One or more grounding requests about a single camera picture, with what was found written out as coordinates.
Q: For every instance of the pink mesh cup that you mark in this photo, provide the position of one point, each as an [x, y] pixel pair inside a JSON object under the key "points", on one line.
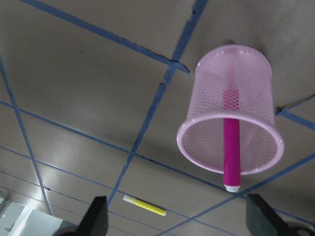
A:
{"points": [[200, 137]]}

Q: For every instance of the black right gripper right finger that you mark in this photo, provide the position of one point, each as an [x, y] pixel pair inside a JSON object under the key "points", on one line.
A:
{"points": [[262, 220]]}

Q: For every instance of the pink highlighter pen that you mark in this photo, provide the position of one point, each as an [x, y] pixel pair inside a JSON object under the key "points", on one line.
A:
{"points": [[231, 134]]}

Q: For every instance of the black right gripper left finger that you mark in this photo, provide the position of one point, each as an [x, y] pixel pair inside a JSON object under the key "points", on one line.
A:
{"points": [[95, 222]]}

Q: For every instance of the yellow highlighter pen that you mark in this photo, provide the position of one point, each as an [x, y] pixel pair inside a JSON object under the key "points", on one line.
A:
{"points": [[144, 205]]}

